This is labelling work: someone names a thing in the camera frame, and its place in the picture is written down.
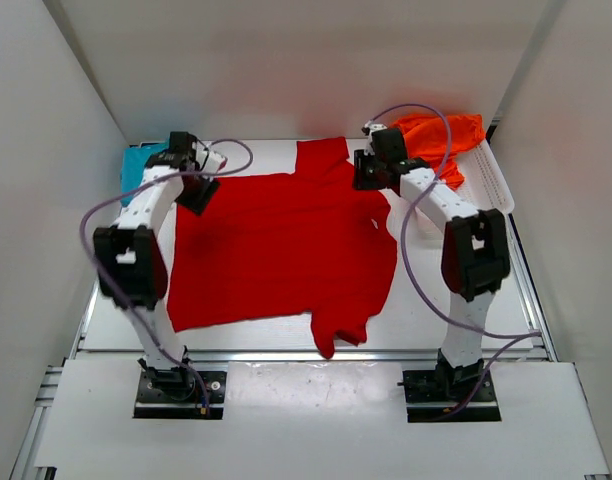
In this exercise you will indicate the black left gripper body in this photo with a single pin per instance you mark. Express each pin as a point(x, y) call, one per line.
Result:
point(198, 195)

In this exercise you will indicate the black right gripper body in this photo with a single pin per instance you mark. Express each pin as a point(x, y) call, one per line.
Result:
point(365, 171)

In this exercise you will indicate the teal t shirt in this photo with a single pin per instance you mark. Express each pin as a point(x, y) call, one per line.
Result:
point(133, 164)

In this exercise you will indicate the red t shirt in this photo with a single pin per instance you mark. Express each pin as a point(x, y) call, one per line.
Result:
point(286, 244)

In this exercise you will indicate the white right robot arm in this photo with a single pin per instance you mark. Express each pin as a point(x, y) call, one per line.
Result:
point(475, 256)

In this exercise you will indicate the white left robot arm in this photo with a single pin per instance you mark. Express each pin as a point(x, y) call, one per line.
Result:
point(135, 275)

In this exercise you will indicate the orange t shirt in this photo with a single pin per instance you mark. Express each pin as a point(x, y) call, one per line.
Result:
point(425, 137)

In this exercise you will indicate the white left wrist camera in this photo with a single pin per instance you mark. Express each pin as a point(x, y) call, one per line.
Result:
point(208, 162)

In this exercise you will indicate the white wire rack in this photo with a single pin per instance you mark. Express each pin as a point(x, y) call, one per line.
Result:
point(484, 187)

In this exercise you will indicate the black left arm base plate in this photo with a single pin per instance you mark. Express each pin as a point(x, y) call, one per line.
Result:
point(174, 394)

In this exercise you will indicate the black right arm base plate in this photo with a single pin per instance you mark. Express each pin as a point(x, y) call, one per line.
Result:
point(426, 401)

